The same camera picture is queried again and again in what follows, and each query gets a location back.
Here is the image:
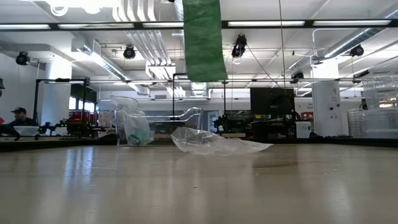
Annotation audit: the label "clear plastic bag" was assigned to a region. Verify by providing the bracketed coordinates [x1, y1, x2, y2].
[110, 95, 155, 146]
[170, 126, 274, 156]

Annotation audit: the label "clear storage box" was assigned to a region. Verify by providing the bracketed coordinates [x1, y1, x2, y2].
[362, 72, 398, 110]

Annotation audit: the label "white building column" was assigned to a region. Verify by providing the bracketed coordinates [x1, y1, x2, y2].
[312, 58, 341, 138]

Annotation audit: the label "stacked clear plastic containers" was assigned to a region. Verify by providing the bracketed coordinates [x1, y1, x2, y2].
[346, 107, 398, 139]

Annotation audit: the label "black background rig frame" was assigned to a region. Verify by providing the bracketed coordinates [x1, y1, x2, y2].
[32, 77, 91, 125]
[172, 72, 227, 138]

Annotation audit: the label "black monitor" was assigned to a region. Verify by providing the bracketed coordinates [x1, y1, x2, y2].
[249, 86, 296, 116]

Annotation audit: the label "person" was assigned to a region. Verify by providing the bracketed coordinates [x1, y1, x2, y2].
[9, 107, 40, 128]

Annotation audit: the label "white box device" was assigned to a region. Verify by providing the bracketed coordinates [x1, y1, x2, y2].
[295, 121, 312, 139]

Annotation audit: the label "thin hanging cable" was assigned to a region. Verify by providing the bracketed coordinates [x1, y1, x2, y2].
[277, 0, 287, 94]

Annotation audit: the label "red background cart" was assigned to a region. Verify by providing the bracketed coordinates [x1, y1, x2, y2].
[67, 109, 96, 138]

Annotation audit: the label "black overhead crossbar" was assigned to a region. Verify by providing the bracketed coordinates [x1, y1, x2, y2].
[0, 19, 398, 31]

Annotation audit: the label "green cloth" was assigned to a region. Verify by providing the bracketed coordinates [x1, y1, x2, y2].
[182, 0, 229, 83]

